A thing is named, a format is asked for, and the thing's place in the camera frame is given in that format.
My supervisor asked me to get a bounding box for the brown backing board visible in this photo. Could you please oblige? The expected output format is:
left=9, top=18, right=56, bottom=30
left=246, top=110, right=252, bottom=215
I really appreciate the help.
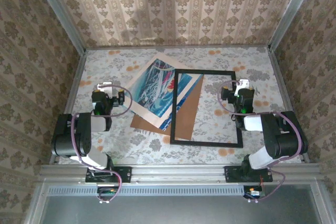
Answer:
left=130, top=77, right=205, bottom=141

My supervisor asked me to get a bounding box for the grey metal sheet panel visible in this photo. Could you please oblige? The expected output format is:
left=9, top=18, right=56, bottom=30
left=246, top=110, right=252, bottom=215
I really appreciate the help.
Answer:
left=40, top=195, right=322, bottom=224

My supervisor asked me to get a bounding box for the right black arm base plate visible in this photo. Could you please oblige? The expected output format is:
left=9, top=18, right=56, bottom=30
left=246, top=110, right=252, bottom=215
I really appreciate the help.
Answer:
left=224, top=165, right=274, bottom=184

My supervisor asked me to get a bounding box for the small circuit board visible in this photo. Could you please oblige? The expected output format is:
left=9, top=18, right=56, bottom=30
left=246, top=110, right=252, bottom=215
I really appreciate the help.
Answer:
left=97, top=186, right=119, bottom=200
left=243, top=185, right=265, bottom=200

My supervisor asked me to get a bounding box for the aluminium lower frame bar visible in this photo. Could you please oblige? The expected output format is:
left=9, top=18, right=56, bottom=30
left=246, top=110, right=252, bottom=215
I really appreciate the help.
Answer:
left=311, top=182, right=332, bottom=224
left=25, top=179, right=50, bottom=224

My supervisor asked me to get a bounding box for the left small circuit board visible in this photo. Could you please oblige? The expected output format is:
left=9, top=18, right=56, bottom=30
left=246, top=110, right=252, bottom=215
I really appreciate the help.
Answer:
left=97, top=186, right=119, bottom=200

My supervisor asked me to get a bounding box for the floral patterned table cover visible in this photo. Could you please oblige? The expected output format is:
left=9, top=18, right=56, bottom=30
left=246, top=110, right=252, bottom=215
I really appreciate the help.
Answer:
left=58, top=47, right=303, bottom=166

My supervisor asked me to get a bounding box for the long aluminium mounting rail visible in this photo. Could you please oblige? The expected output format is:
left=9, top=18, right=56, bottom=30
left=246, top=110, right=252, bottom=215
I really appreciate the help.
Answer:
left=39, top=163, right=322, bottom=186

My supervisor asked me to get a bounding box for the blue art print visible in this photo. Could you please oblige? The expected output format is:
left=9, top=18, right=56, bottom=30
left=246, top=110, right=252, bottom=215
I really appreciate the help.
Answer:
left=122, top=52, right=205, bottom=128

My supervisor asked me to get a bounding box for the black picture frame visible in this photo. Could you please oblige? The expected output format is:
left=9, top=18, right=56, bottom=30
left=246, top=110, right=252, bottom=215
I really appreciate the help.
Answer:
left=170, top=68, right=244, bottom=148

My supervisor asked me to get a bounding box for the aluminium table side rail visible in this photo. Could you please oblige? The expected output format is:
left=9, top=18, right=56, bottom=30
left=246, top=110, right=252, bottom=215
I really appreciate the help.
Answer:
left=49, top=49, right=89, bottom=164
left=268, top=48, right=311, bottom=164

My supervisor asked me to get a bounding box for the left aluminium corner post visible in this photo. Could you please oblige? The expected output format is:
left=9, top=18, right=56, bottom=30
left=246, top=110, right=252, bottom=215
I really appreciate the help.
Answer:
left=30, top=0, right=87, bottom=54

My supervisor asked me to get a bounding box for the right aluminium table side rail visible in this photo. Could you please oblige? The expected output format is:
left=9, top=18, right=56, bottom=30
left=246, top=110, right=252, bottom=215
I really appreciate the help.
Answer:
left=268, top=48, right=311, bottom=164

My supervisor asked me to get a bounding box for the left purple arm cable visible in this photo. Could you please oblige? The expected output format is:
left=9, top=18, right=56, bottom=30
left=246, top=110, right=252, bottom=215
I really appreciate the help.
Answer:
left=70, top=83, right=133, bottom=204

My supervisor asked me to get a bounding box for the grey slotted cable duct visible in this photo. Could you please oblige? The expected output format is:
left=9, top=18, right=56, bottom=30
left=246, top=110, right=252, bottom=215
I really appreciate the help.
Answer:
left=47, top=184, right=246, bottom=196

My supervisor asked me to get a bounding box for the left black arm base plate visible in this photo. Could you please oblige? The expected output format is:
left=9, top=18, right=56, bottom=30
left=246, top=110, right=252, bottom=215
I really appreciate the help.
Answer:
left=85, top=166, right=132, bottom=184

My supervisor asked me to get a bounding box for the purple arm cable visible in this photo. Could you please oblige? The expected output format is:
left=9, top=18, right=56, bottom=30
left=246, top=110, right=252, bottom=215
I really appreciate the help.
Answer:
left=217, top=79, right=307, bottom=204
left=70, top=83, right=133, bottom=204

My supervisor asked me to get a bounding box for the right aluminium corner post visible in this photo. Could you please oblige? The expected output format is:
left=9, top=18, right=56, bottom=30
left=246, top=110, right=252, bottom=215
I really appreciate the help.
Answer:
left=267, top=0, right=321, bottom=51

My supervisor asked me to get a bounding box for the aluminium corner post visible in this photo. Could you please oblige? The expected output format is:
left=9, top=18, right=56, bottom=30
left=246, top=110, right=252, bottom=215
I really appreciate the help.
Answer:
left=30, top=0, right=87, bottom=54
left=267, top=0, right=321, bottom=51

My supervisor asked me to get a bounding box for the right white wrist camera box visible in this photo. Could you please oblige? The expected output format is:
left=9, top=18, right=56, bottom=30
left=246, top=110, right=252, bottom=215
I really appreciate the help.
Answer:
left=234, top=79, right=250, bottom=96

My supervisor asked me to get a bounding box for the right small circuit board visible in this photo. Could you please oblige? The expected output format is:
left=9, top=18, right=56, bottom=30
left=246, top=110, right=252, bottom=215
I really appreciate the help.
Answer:
left=243, top=185, right=265, bottom=200

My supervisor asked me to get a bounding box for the left aluminium table side rail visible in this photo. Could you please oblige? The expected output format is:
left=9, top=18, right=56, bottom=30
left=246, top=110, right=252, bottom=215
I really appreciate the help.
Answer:
left=49, top=49, right=89, bottom=164

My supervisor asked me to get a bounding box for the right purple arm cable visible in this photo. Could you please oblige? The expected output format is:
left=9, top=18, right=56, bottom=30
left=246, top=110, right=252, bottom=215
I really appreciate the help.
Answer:
left=217, top=79, right=307, bottom=204

